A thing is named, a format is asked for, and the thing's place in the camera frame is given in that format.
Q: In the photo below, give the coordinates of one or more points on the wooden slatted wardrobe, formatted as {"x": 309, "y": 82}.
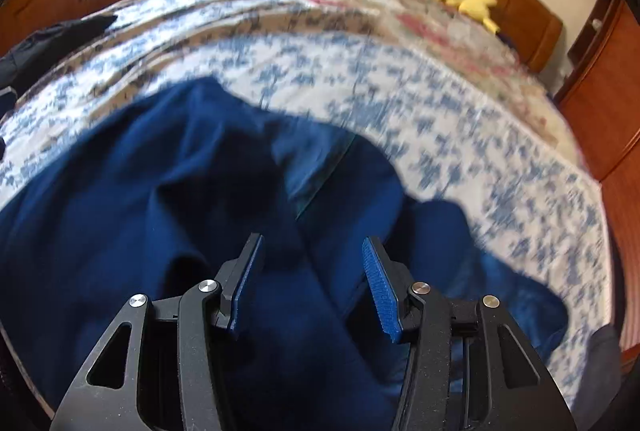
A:
{"x": 615, "y": 111}

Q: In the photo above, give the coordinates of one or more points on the pink floral quilt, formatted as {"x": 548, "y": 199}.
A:
{"x": 450, "y": 31}

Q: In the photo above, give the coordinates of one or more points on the grey cloth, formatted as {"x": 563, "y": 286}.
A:
{"x": 602, "y": 361}

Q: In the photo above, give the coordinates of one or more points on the yellow plush toy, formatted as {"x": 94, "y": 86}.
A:
{"x": 472, "y": 3}

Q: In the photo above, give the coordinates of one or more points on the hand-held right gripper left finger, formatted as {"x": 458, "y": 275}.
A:
{"x": 247, "y": 281}

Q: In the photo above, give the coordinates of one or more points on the dark cloth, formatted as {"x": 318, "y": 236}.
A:
{"x": 45, "y": 38}

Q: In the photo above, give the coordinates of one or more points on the blue floral bedsheet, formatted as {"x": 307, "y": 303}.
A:
{"x": 450, "y": 121}

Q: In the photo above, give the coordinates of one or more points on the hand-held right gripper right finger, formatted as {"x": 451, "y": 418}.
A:
{"x": 380, "y": 291}

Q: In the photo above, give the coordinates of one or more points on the blue suit jacket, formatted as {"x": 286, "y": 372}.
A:
{"x": 150, "y": 191}

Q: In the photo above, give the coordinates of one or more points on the wooden corner shelf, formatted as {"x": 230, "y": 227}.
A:
{"x": 597, "y": 18}

